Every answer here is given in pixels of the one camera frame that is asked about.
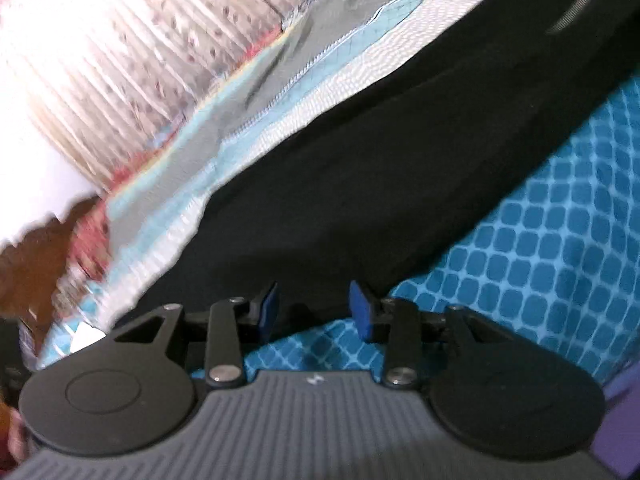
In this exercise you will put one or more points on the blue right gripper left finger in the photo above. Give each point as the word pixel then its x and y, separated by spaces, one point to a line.
pixel 268 303

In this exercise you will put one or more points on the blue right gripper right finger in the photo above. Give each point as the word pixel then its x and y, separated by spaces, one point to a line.
pixel 361 307

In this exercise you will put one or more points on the black pants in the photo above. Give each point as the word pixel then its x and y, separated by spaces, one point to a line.
pixel 378 188

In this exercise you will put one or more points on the red floral pillow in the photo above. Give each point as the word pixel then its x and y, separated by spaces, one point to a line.
pixel 87 253

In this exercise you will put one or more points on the patchwork teal grey bedspread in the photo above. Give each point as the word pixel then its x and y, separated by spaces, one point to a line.
pixel 557 260

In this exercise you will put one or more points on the carved brown wooden headboard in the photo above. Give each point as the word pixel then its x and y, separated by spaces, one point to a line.
pixel 31 267

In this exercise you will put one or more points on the patterned beige curtain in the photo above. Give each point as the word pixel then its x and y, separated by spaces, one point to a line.
pixel 129 67

